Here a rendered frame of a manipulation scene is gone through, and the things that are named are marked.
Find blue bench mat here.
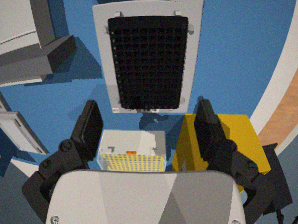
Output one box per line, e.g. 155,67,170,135
0,0,296,171

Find yellow open-top bin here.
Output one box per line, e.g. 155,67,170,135
172,114,271,175

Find blue open-top bin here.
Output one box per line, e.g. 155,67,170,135
0,129,16,178

